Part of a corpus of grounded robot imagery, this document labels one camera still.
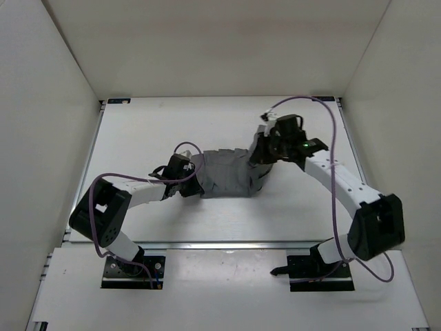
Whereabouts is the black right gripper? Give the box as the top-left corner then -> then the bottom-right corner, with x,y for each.
249,132 -> 289,166

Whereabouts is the grey pleated skirt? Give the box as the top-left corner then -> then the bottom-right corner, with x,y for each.
190,125 -> 273,199

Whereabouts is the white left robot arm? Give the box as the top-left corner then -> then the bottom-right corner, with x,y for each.
69,153 -> 204,274

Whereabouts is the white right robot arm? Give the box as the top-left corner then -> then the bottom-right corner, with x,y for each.
250,113 -> 405,276

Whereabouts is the blue right corner label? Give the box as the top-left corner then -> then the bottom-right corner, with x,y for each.
313,96 -> 335,102

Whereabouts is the blue corner label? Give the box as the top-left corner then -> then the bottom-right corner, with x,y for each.
107,98 -> 131,104
313,96 -> 335,102

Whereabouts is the blue left corner label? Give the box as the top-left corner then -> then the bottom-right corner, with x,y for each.
107,98 -> 131,104

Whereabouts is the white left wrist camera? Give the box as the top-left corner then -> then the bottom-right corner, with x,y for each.
181,150 -> 192,159

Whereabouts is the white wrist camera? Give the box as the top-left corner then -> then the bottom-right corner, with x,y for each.
260,108 -> 278,137
181,150 -> 192,159

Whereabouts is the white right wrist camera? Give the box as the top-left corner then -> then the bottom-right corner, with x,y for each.
260,108 -> 278,137

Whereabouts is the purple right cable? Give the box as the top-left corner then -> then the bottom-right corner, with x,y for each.
267,95 -> 396,283

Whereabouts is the purple cable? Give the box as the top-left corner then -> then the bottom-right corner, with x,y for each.
267,95 -> 396,283
88,141 -> 205,289

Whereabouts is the aluminium front rail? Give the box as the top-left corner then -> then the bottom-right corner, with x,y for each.
139,241 -> 318,250

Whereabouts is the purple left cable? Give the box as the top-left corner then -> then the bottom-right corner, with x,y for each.
88,141 -> 205,289

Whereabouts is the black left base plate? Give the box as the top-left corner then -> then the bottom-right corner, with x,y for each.
101,255 -> 166,290

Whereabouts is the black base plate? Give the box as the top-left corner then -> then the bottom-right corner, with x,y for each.
101,255 -> 166,290
270,255 -> 355,292

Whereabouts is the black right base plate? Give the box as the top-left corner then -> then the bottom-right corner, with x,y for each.
270,255 -> 355,292

